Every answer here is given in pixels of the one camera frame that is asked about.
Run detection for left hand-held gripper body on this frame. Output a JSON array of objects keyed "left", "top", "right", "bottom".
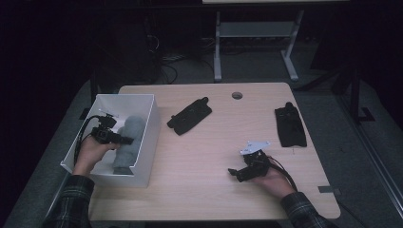
[{"left": 90, "top": 108, "right": 122, "bottom": 145}]

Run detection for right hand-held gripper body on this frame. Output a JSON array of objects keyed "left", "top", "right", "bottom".
[{"left": 236, "top": 140, "right": 272, "bottom": 183}]

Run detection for white box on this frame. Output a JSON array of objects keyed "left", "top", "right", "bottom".
[{"left": 60, "top": 93, "right": 162, "bottom": 188}]

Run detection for person's left hand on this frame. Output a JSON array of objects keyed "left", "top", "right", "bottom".
[{"left": 71, "top": 135, "right": 122, "bottom": 177}]

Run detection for person's right hand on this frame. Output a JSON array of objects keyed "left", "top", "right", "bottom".
[{"left": 252, "top": 161, "right": 297, "bottom": 200}]

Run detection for black glove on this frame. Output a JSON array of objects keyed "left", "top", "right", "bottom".
[
  {"left": 274, "top": 101, "right": 308, "bottom": 148},
  {"left": 166, "top": 96, "right": 213, "bottom": 136}
]

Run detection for grey tape strip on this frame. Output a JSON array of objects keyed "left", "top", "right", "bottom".
[{"left": 317, "top": 186, "right": 342, "bottom": 196}]

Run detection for black metal stand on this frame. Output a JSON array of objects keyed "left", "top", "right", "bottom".
[{"left": 329, "top": 63, "right": 376, "bottom": 125}]

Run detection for left hand-held gripper cable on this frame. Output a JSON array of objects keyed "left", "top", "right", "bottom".
[{"left": 72, "top": 115, "right": 103, "bottom": 166}]

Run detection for hand-held gripper cable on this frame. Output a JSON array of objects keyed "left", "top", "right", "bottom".
[
  {"left": 266, "top": 156, "right": 299, "bottom": 193},
  {"left": 72, "top": 115, "right": 103, "bottom": 166}
]

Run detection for right hand-held gripper cable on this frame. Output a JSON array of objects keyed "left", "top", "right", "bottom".
[{"left": 266, "top": 156, "right": 299, "bottom": 193}]

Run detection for aluminium rail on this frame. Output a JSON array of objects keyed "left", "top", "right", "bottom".
[
  {"left": 39, "top": 172, "right": 75, "bottom": 228},
  {"left": 336, "top": 91, "right": 403, "bottom": 212}
]

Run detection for black floor cables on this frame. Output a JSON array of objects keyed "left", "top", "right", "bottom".
[{"left": 144, "top": 18, "right": 217, "bottom": 86}]

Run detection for grey metal desk frame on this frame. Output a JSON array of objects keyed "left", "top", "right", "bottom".
[{"left": 202, "top": 0, "right": 350, "bottom": 83}]

